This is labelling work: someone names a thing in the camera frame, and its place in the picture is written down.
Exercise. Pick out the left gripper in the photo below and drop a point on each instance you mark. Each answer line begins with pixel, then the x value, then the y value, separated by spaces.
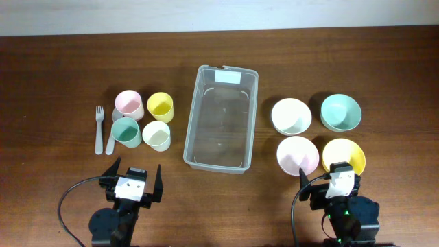
pixel 147 198

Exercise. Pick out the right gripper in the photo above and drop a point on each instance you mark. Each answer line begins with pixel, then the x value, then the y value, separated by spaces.
pixel 318 193

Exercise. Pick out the pink plastic bowl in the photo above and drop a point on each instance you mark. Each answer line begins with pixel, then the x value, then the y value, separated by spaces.
pixel 294 153

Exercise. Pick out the yellow plastic bowl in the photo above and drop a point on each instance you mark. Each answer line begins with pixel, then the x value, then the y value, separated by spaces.
pixel 344 150

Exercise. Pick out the pink plastic cup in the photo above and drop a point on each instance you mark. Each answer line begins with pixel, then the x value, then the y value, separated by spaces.
pixel 129 103

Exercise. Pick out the cream plastic bowl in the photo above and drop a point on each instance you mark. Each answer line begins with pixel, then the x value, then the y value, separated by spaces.
pixel 291 116

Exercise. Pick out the green plastic bowl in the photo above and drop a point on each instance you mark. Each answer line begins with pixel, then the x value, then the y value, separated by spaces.
pixel 340 113

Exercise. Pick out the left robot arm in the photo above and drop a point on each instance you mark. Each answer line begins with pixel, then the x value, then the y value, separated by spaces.
pixel 115 226

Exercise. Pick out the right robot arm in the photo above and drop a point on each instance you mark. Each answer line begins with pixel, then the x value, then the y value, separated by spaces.
pixel 353 218

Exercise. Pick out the clear plastic storage container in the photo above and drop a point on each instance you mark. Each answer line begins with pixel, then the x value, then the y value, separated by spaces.
pixel 222 119

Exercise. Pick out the cream plastic cup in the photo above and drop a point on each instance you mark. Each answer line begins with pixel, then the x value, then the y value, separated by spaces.
pixel 157 135

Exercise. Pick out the green plastic cup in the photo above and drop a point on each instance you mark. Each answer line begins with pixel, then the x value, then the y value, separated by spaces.
pixel 127 132

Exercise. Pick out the grey plastic spoon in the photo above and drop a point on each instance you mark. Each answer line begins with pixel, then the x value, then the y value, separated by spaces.
pixel 111 141

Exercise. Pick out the grey plastic fork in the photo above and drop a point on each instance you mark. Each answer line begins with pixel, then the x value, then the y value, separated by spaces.
pixel 99 117

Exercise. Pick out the yellow plastic cup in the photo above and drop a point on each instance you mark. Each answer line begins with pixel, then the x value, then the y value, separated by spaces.
pixel 161 106

